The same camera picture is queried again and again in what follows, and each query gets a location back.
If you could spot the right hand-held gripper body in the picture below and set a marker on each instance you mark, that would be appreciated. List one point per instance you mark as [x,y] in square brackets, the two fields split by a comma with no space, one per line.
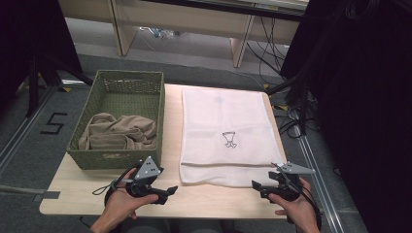
[286,187]

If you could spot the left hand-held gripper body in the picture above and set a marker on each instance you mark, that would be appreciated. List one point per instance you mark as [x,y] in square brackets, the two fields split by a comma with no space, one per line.
[147,171]

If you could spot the beige garment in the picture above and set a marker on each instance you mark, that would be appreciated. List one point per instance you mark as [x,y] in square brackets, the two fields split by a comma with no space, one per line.
[123,129]

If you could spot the white mesh laundry bag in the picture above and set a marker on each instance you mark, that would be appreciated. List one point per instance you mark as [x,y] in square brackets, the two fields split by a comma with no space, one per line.
[226,113]

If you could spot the green woven basket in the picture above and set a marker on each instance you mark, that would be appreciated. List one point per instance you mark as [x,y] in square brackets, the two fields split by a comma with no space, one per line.
[129,84]

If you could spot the person's right hand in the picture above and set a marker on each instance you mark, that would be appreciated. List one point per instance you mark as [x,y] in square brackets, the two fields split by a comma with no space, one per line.
[301,210]

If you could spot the person's left hand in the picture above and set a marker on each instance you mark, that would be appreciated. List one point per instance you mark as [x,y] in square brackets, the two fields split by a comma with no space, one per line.
[121,204]

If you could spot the person's legs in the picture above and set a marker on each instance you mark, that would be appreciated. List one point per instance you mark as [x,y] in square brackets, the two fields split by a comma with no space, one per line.
[194,230]

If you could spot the black metal stand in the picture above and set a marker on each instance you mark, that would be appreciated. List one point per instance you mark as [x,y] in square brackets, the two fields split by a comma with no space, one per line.
[302,106]

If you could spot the grey floor strip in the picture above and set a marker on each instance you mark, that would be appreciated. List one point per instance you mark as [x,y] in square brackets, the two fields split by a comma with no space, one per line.
[48,195]

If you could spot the black curtain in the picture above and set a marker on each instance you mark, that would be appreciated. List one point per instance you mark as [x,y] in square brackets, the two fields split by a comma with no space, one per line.
[26,32]
[372,97]

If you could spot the crumpled clear plastic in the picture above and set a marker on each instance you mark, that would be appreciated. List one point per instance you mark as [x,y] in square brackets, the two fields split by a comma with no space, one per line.
[160,33]

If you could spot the black tripod stand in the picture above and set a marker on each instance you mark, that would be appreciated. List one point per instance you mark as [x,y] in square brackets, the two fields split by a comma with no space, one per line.
[33,84]

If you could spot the light wooden desk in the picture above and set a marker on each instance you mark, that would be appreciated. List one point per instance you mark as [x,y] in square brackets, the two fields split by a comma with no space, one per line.
[181,19]

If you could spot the metal floor rail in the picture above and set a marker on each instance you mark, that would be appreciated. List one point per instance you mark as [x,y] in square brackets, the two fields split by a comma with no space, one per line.
[20,136]
[335,220]

